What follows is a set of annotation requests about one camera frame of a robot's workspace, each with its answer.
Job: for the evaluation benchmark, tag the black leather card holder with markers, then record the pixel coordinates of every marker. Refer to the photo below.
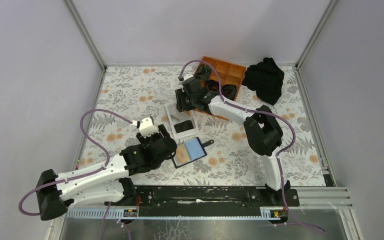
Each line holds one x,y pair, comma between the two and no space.
196,150

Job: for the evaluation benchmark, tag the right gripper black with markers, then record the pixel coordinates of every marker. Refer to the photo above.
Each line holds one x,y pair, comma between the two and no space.
180,94

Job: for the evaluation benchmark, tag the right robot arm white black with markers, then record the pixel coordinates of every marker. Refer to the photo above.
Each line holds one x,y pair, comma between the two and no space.
262,130

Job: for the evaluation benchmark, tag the black crumpled cloth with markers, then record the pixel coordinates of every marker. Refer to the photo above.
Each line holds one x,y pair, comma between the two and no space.
266,79

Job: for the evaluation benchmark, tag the orange compartment tray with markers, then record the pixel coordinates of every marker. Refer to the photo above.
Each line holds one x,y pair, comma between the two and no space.
225,79

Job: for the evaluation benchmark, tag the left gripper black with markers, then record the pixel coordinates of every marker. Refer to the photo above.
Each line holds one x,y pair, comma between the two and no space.
144,141

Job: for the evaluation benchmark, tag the black card in box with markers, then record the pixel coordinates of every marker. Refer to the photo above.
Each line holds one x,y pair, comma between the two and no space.
184,126

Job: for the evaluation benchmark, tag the dark rolled item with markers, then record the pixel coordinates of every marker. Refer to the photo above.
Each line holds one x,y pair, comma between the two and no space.
212,85
229,91
203,72

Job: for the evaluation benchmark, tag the dark rolled item top left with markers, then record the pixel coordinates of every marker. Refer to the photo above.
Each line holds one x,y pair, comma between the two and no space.
203,72

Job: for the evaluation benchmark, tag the dark rolled item middle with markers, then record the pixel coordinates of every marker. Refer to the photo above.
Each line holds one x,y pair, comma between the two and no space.
212,85

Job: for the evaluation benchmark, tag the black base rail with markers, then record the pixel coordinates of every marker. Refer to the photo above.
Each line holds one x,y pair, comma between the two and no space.
201,197

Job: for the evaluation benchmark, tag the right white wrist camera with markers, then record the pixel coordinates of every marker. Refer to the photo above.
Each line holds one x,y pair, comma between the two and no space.
185,77

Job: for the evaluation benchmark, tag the dark rolled item right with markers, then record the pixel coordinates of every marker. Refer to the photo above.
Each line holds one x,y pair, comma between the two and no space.
229,91

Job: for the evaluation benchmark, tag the white plastic card box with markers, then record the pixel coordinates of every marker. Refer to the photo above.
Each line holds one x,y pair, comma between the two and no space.
172,121

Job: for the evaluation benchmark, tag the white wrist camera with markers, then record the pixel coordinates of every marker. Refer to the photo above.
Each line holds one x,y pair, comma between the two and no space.
185,77
146,127

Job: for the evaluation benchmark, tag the slotted cable duct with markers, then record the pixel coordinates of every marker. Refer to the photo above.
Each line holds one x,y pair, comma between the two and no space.
172,213

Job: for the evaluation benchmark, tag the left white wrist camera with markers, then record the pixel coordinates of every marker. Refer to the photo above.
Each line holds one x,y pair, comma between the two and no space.
146,127

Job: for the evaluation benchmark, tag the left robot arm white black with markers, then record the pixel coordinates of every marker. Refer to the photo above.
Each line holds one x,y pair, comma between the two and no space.
107,182

